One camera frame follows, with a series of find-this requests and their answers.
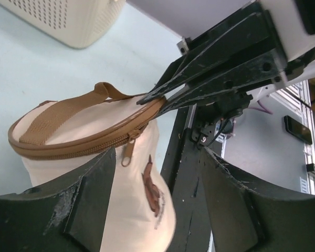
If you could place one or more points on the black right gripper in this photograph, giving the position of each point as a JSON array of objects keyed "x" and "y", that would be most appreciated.
[{"x": 235, "y": 62}]

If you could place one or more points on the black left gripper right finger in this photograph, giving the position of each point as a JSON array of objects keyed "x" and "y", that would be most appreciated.
[{"x": 251, "y": 214}]

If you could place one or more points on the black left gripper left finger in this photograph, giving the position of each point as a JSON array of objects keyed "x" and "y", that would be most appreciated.
[{"x": 64, "y": 214}]

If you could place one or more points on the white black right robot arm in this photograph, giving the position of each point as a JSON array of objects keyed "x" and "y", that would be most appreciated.
[{"x": 307, "y": 14}]

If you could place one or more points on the cream plastic laundry basket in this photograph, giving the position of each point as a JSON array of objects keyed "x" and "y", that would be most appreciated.
[{"x": 75, "y": 23}]

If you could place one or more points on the black phone on floor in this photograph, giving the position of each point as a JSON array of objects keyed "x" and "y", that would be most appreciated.
[{"x": 298, "y": 130}]

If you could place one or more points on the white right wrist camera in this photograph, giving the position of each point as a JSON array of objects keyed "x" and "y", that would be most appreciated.
[{"x": 289, "y": 26}]

